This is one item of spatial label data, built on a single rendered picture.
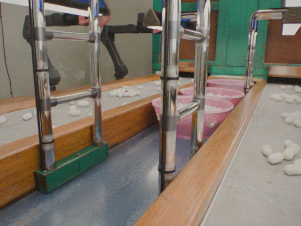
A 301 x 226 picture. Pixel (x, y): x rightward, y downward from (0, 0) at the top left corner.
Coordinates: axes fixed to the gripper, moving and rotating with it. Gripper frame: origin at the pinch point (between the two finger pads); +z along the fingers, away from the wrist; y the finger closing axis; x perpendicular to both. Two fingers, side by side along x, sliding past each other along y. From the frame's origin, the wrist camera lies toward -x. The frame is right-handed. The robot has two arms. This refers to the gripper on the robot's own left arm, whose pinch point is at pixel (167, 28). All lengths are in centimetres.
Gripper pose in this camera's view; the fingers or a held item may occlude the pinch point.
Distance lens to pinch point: 169.2
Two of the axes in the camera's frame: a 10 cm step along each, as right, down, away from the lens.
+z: 8.5, 1.5, -5.1
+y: 5.3, -1.9, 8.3
